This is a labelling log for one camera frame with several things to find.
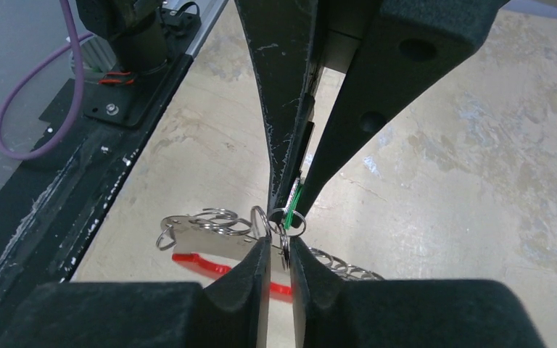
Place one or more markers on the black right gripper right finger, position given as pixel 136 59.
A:
pixel 331 312

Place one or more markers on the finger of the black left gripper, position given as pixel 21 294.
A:
pixel 407 48
pixel 285 41

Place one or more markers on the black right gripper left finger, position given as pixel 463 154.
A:
pixel 230 312

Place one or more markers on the steel key organizer red handle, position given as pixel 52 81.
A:
pixel 197 241

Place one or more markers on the green key tag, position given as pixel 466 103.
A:
pixel 291 203

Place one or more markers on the aluminium frame rail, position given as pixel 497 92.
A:
pixel 209 11

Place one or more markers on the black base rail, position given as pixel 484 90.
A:
pixel 52 207

